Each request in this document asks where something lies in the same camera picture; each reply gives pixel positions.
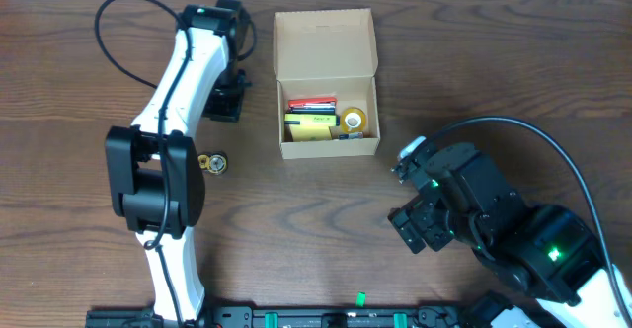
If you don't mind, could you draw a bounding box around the brown cardboard box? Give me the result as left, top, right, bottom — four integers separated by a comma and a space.
274, 8, 381, 160

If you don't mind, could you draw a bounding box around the yellow highlighter pen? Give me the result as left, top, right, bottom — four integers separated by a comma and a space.
283, 114, 340, 127

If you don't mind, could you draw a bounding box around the clear yellow tape roll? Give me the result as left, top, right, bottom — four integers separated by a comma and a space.
340, 107, 367, 134

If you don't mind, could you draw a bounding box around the yellow polar bear notepad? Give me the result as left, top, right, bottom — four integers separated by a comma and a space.
289, 124, 332, 142

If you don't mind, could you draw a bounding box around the black gold correction tape dispenser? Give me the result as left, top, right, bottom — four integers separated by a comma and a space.
197, 151, 228, 176

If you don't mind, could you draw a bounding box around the white blue staples box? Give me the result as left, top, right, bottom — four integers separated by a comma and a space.
339, 132, 364, 140

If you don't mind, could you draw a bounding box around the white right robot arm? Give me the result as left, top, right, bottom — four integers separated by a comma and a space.
388, 140, 631, 327

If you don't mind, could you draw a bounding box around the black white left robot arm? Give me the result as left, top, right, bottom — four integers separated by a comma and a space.
86, 0, 257, 327

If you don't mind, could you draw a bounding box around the small green marker piece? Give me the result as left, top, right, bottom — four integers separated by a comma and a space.
355, 292, 366, 308

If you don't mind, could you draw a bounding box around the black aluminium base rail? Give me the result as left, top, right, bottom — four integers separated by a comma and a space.
84, 303, 544, 328

